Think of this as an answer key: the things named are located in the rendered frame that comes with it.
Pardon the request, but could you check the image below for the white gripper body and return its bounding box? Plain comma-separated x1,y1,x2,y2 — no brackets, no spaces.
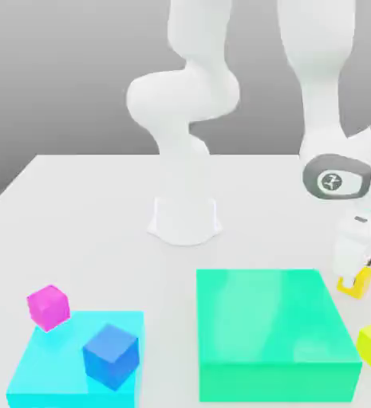
330,229,371,279

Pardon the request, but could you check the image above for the small yellow cube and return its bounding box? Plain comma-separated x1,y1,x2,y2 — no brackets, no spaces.
336,265,371,300

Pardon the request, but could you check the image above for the small blue cube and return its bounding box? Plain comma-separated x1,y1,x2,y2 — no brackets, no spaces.
81,323,140,392

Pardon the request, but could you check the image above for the small pink cube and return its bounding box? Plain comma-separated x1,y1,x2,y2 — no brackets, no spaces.
26,284,72,333

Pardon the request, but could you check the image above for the large green box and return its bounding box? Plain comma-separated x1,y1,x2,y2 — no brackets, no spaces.
195,268,364,405

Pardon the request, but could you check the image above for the large cyan box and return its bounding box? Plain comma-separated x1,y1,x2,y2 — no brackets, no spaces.
5,310,145,408

